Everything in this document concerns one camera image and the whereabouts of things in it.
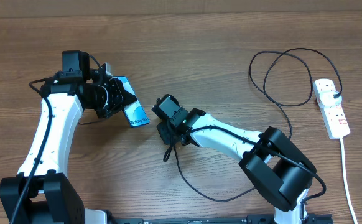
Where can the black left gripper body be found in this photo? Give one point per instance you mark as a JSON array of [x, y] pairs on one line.
[[114, 100]]

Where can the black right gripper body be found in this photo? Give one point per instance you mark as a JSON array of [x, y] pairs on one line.
[[167, 131]]

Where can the blue Galaxy smartphone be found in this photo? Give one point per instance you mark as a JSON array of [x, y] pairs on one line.
[[134, 112]]

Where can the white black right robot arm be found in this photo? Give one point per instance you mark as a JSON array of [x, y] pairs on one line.
[[279, 171]]

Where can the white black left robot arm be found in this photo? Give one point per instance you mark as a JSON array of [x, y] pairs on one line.
[[41, 191]]

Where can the white charger plug adapter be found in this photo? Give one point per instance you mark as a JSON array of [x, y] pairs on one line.
[[329, 98]]

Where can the white power strip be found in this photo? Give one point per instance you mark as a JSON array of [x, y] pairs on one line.
[[334, 118]]

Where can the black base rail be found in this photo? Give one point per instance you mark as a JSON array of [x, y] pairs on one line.
[[250, 219]]

